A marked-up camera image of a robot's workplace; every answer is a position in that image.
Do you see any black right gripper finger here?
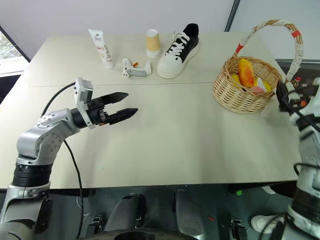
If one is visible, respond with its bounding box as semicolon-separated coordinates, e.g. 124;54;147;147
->
275;80;289;97

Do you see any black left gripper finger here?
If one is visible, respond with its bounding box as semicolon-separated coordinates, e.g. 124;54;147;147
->
108;107;139;125
99;91;130;106

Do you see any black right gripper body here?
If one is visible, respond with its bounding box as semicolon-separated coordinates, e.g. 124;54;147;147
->
276;94;292;113

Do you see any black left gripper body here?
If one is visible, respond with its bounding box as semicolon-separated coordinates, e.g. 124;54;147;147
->
86;98;113;126

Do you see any pink peach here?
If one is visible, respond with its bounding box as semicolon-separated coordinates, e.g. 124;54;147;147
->
249;85;266;95

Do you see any dark side table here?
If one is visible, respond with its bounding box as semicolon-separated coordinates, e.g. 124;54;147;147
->
274;58;320;81

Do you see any orange yellow mango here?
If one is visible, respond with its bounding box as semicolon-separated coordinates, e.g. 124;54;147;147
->
237;58;256;89

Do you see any white cosmetic tube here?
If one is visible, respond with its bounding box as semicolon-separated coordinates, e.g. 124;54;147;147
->
87;28;116;70

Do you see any tan and white paper cup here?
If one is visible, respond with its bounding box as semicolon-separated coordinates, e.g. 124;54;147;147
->
145;29;162;59

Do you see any black and white sneaker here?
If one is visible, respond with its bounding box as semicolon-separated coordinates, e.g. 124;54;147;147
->
156;23;201;80

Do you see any dark grey rounded leg shape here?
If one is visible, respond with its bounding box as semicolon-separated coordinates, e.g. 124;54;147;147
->
103;193;147;232
174;189;205;236

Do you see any white shoe on floor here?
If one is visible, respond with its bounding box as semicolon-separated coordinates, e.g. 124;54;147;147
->
250;214;286;235

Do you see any dark round base shape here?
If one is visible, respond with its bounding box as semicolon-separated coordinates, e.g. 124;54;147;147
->
91;229;199;240

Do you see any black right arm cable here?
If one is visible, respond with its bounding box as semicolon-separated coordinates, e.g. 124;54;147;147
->
284;91;320;176

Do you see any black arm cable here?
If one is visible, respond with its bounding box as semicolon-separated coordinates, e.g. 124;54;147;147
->
40;82;84;240
284;91;320;176

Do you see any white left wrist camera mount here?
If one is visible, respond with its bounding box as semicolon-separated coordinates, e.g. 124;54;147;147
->
74;77;97;130

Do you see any white printed plastic bracket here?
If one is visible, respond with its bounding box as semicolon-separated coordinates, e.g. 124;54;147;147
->
121;57;152;79

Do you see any wicker basket with handle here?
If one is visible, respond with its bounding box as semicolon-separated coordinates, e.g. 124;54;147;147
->
211;19;306;115

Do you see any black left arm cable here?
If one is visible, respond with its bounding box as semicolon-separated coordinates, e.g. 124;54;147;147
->
40;82;84;240

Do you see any dark grey wall post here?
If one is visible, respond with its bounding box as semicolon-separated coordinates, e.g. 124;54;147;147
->
223;0;242;32

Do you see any black metal floor bracket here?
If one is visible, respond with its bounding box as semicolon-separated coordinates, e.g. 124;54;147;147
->
87;213;106;235
229;218;249;239

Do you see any window with black frame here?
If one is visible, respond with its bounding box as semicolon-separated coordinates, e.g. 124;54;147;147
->
0;24;31;76

